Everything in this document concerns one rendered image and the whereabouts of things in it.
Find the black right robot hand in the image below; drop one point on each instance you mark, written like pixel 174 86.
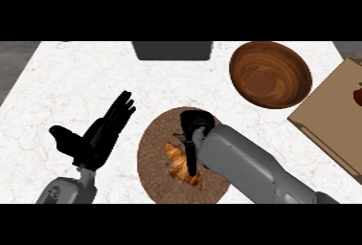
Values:
pixel 195 119

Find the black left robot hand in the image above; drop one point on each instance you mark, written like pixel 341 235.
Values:
pixel 96 143

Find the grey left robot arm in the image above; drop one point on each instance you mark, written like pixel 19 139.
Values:
pixel 68 191

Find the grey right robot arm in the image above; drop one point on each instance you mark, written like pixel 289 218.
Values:
pixel 254 166

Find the round brown placemat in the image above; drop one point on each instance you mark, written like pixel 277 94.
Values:
pixel 156 166

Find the brown wooden bowl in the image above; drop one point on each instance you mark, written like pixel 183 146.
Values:
pixel 270 75

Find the golden brown croissant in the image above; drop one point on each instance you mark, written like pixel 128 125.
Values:
pixel 178 162

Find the dark grey appliance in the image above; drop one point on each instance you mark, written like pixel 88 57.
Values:
pixel 171 50

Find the tan cardboard box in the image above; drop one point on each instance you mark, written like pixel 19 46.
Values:
pixel 332 127

